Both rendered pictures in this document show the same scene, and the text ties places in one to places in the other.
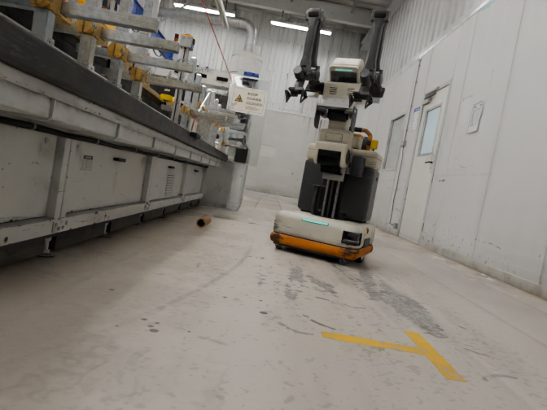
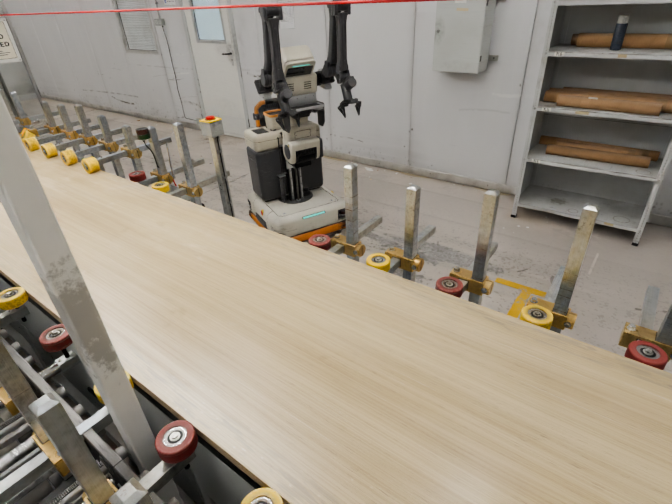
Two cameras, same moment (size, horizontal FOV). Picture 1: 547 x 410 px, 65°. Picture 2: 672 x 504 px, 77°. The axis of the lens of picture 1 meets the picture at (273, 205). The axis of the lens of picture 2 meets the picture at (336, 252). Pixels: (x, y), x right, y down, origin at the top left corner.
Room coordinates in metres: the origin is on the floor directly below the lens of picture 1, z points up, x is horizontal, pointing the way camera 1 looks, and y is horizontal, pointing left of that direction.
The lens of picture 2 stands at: (0.99, 1.79, 1.67)
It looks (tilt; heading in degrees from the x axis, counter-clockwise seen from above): 32 degrees down; 309
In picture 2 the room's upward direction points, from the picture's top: 3 degrees counter-clockwise
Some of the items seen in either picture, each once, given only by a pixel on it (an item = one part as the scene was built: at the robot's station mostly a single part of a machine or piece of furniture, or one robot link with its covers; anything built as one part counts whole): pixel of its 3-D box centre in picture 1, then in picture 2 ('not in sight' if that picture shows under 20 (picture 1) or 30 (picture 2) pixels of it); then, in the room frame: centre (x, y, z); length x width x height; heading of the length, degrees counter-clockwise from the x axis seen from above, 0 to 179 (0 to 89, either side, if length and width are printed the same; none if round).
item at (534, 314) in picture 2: not in sight; (533, 328); (1.12, 0.79, 0.85); 0.08 x 0.08 x 0.11
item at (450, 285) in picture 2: not in sight; (447, 297); (1.37, 0.80, 0.85); 0.08 x 0.08 x 0.11
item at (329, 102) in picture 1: (336, 114); (303, 112); (2.93, -0.31, 0.99); 0.28 x 0.16 x 0.22; 67
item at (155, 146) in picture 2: (194, 107); (162, 170); (3.08, 0.68, 0.89); 0.04 x 0.04 x 0.48; 1
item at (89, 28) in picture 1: (93, 30); (471, 281); (1.36, 0.65, 0.83); 0.14 x 0.06 x 0.05; 1
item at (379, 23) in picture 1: (374, 45); (341, 42); (2.69, -0.44, 1.40); 0.11 x 0.06 x 0.43; 67
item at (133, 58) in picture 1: (135, 58); (406, 252); (1.62, 0.61, 0.83); 0.43 x 0.03 x 0.04; 91
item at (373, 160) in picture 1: (339, 177); (286, 156); (3.29, -0.46, 0.59); 0.55 x 0.34 x 0.83; 67
